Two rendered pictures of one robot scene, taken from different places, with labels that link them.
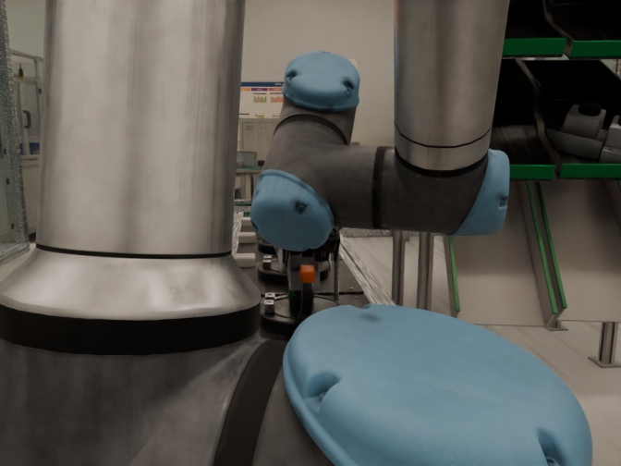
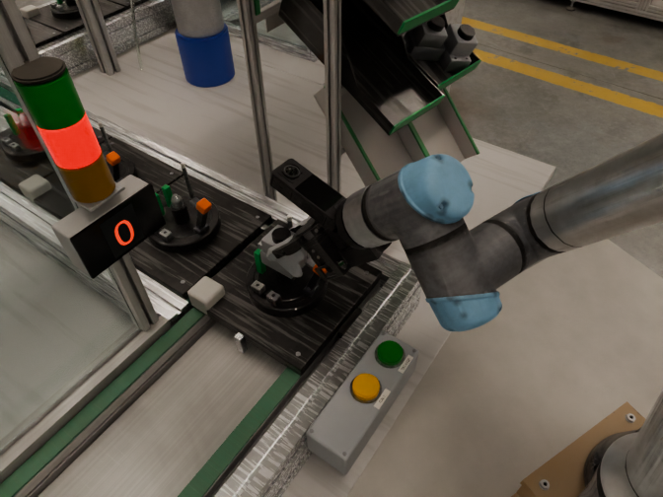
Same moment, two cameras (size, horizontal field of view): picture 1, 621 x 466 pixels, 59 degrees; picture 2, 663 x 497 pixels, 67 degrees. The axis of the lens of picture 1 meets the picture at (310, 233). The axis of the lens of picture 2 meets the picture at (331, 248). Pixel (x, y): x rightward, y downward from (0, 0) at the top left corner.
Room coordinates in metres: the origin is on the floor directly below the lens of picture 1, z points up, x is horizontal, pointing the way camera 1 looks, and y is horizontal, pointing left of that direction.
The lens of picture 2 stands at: (0.38, 0.38, 1.65)
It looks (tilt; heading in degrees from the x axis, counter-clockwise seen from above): 47 degrees down; 311
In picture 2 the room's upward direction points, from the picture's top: 1 degrees counter-clockwise
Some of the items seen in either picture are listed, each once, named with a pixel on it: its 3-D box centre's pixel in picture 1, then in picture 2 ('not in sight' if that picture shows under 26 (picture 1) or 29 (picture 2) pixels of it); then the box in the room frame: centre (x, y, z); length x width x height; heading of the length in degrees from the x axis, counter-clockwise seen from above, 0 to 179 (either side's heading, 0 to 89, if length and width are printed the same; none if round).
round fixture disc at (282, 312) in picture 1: (303, 312); (287, 280); (0.80, 0.01, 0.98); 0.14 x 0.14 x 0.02
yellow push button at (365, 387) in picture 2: not in sight; (365, 388); (0.58, 0.08, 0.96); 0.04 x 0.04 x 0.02
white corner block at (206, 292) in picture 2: not in sight; (207, 295); (0.89, 0.12, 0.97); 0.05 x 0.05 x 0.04; 5
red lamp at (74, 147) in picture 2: not in sight; (69, 137); (0.90, 0.21, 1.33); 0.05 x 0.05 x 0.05
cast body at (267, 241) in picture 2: (302, 260); (277, 246); (0.81, 0.01, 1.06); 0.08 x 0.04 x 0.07; 5
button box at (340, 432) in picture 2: not in sight; (365, 397); (0.58, 0.08, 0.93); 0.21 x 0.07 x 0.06; 95
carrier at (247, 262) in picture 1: (292, 254); (179, 210); (1.05, 0.03, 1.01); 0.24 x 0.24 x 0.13; 5
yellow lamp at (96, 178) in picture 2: not in sight; (86, 174); (0.90, 0.21, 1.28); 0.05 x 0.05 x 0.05
